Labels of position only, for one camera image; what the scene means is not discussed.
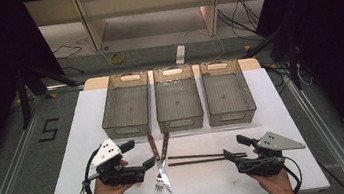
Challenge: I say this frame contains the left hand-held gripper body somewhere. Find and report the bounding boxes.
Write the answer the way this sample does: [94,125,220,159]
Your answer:
[87,134,149,190]

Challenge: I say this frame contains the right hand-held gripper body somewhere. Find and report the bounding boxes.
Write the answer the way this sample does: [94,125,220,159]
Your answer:
[232,126,310,182]

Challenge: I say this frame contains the clear grey plastic bin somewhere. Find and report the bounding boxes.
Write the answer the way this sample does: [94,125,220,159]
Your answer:
[95,69,157,142]
[199,55,260,129]
[150,62,206,135]

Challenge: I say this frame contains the wooden handled steel fork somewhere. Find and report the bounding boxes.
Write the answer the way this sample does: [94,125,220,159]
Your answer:
[147,131,177,193]

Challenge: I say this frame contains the dark brown chopstick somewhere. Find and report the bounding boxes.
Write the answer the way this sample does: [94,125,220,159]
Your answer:
[167,146,247,166]
[167,154,237,168]

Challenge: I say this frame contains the person's right hand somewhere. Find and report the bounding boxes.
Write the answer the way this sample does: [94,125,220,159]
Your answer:
[248,165,295,194]

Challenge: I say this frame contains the white table cover sheet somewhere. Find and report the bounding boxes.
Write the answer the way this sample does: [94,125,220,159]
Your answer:
[31,57,331,194]

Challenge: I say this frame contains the yellow tape roll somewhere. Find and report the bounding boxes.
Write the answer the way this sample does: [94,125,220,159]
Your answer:
[109,51,127,66]

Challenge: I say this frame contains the black metal stand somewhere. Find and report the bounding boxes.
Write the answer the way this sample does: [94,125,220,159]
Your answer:
[237,16,304,98]
[13,57,83,131]

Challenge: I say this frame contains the white power strip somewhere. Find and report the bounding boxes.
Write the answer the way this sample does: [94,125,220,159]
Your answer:
[173,44,188,66]

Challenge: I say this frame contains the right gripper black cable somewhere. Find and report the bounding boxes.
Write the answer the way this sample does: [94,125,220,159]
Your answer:
[237,152,305,194]

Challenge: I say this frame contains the tangled floor cables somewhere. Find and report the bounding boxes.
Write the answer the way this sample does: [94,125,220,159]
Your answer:
[262,57,314,96]

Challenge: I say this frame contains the white power strip cable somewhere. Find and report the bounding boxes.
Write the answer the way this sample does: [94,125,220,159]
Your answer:
[180,24,228,67]

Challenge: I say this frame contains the black floor cable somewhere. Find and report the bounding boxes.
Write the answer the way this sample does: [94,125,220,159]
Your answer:
[51,42,84,61]

